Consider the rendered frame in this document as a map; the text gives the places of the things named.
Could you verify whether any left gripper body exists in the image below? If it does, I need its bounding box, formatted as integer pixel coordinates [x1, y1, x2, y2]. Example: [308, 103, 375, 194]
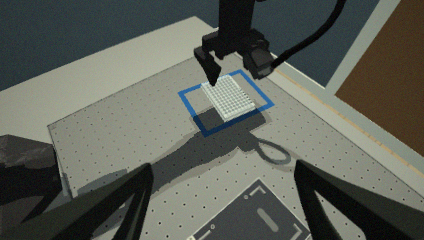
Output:
[194, 7, 274, 69]

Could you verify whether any blue tape outline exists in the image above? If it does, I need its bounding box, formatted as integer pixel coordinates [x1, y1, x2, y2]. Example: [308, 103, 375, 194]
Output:
[177, 69, 275, 137]

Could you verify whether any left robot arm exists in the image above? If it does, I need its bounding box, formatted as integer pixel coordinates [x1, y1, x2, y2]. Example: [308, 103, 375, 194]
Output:
[219, 0, 275, 80]

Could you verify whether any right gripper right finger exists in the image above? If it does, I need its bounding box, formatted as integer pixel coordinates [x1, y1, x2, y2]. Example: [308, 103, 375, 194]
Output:
[294, 159, 424, 240]

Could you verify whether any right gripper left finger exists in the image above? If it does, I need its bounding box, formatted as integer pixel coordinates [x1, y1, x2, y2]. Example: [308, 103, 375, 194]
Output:
[0, 163, 154, 240]

